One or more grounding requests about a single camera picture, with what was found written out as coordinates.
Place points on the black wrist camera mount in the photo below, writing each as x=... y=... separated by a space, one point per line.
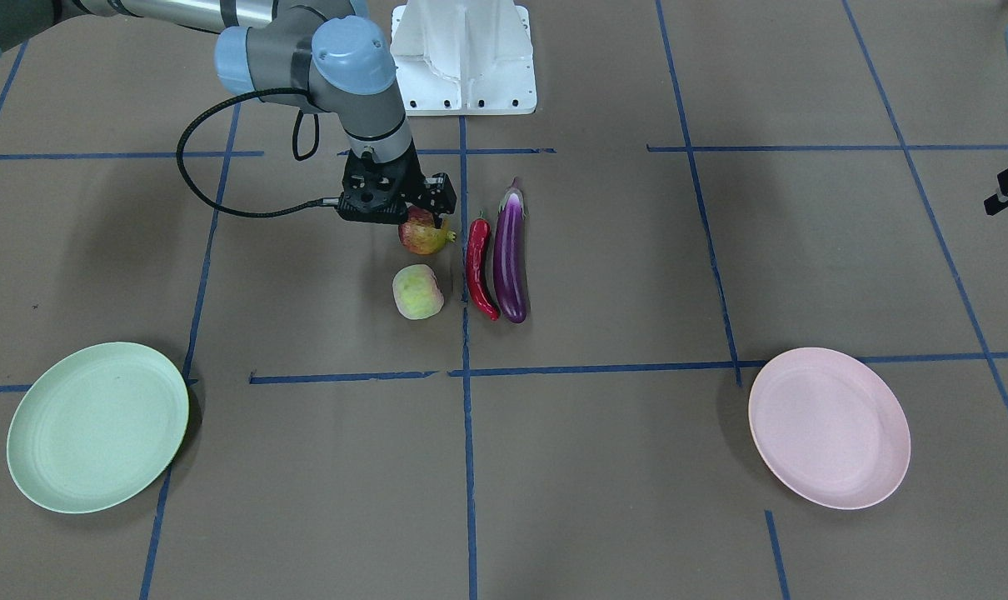
x=438 y=195

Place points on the yellow pink peach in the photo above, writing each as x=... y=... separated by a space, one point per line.
x=416 y=293

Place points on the green plate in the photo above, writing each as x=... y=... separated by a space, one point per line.
x=97 y=428

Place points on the white pedestal column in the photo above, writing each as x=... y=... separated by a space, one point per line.
x=464 y=58

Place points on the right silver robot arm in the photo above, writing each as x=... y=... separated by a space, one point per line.
x=315 y=56

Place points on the red chili pepper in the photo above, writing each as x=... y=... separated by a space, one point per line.
x=479 y=234

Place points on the pink plate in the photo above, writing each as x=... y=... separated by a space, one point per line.
x=829 y=428

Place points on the purple eggplant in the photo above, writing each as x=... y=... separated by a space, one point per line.
x=507 y=271

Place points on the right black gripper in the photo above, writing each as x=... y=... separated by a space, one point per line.
x=440 y=190

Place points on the red green pomegranate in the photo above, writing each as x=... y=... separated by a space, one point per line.
x=424 y=233

